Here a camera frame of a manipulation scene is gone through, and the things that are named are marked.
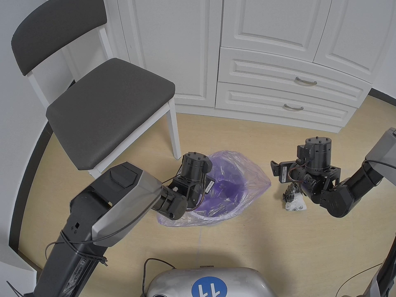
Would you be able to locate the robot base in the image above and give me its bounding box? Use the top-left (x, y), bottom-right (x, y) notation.
top-left (148, 265), bottom-right (276, 297)

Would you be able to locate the grey and white chair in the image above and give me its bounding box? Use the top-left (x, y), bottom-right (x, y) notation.
top-left (11, 0), bottom-right (181, 179)

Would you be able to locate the purple plastic bag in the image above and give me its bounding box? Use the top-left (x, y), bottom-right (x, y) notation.
top-left (156, 150), bottom-right (272, 227)

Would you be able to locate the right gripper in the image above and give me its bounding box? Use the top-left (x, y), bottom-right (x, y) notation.
top-left (271, 160), bottom-right (299, 183)

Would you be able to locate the white wardrobe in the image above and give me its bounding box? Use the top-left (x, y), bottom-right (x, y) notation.
top-left (104, 0), bottom-right (393, 134)

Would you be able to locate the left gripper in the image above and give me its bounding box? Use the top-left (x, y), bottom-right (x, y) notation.
top-left (199, 173), bottom-right (216, 196)

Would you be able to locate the black plastic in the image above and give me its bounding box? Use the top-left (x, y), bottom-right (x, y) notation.
top-left (283, 183), bottom-right (305, 203)

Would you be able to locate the crumpled white paper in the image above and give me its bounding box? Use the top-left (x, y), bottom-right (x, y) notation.
top-left (284, 195), bottom-right (308, 212)

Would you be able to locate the black cable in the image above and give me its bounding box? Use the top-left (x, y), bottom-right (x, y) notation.
top-left (142, 258), bottom-right (178, 297)

